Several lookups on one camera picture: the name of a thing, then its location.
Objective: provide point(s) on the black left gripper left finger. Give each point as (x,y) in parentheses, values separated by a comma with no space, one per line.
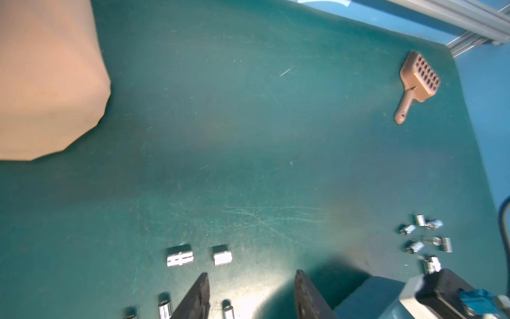
(196,303)

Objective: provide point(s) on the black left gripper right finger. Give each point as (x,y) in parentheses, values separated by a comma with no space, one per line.
(309,302)

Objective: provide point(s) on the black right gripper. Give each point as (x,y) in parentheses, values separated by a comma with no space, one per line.
(447,295)

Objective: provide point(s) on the teal plastic storage box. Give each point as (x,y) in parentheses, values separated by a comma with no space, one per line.
(377,297)

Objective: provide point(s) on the brown grid brush tool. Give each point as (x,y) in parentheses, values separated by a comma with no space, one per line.
(421,82)

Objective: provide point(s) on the terracotta ribbed flower pot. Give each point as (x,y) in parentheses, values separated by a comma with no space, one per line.
(54,83)

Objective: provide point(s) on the aluminium right corner post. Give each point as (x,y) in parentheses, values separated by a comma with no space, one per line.
(468,41)

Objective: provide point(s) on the aluminium back frame rail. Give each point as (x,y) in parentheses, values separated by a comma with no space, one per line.
(469,15)

